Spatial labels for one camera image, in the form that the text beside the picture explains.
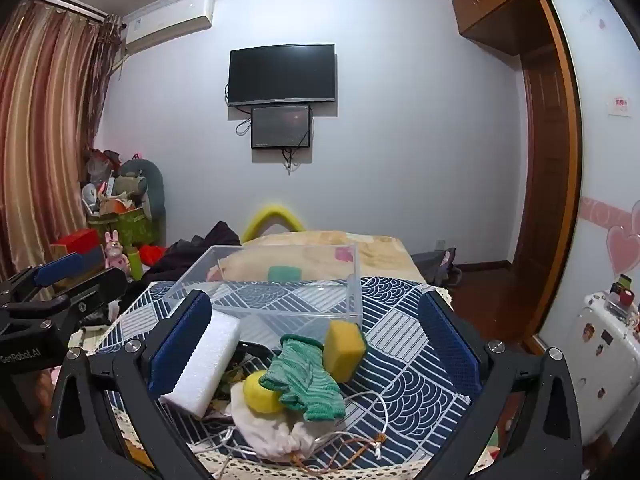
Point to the beige printed blanket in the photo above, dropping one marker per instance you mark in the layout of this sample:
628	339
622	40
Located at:
380	252

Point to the brown wooden door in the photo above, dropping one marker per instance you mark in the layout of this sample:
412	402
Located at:
542	170

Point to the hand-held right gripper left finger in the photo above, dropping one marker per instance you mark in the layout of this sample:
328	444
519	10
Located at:
179	347

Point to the green bag with toys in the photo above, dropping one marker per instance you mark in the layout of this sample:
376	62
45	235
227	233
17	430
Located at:
131	227

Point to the wooden overhead cabinet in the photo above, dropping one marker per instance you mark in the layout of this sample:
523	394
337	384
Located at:
505	0

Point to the cream lace cloth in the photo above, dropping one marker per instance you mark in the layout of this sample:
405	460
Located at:
125	412

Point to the yellow foam noodle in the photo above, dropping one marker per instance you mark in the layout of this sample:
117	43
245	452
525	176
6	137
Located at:
270	214

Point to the striped brown curtain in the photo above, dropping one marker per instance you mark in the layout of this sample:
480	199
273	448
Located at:
45	125

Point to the green knit glove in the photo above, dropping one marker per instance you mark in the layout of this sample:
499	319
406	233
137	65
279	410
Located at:
305	382

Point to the red cloth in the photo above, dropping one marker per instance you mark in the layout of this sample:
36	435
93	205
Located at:
152	254

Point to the floral fabric scrunchie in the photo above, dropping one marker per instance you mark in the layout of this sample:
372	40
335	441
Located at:
229	385

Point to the white foam block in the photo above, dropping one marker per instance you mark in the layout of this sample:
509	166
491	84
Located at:
210	360

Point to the clear plastic box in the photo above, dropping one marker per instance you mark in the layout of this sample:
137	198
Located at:
300	300

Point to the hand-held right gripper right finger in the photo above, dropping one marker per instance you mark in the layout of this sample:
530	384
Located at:
450	345

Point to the dark bag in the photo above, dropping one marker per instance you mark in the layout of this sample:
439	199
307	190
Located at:
440	265

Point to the white suitcase with stickers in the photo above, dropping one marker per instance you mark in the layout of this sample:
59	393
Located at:
607	360

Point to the yellow rectangular sponge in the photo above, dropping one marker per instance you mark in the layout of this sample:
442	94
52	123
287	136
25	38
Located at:
344	352

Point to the grey curved pillow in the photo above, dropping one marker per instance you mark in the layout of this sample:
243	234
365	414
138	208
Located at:
156	185

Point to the blue patterned cloth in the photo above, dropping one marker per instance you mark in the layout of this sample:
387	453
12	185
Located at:
405	350

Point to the white heart-print wardrobe door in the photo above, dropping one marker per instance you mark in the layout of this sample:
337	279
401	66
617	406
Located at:
605	170

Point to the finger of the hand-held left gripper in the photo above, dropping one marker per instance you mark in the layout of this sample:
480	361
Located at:
100	285
60	266

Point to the white air conditioner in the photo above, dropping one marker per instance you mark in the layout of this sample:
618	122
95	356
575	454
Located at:
167	22

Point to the pink bunny toy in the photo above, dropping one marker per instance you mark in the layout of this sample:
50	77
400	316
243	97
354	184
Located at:
114	252

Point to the black wall television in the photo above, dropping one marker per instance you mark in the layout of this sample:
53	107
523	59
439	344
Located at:
281	74

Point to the yellow ball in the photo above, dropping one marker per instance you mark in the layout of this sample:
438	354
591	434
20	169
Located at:
260	394

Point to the small black monitor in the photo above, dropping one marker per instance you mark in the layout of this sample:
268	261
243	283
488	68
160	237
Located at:
281	126

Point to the green tube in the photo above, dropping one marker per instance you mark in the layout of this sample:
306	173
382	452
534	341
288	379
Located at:
135	262

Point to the red and white label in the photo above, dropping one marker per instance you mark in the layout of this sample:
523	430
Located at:
620	105

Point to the dark clothing pile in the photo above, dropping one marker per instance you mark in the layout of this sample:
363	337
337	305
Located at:
200	245

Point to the red box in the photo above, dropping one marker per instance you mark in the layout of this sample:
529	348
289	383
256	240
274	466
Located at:
75	242

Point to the pile of toys and bags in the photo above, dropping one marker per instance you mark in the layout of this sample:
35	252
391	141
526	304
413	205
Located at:
107	185

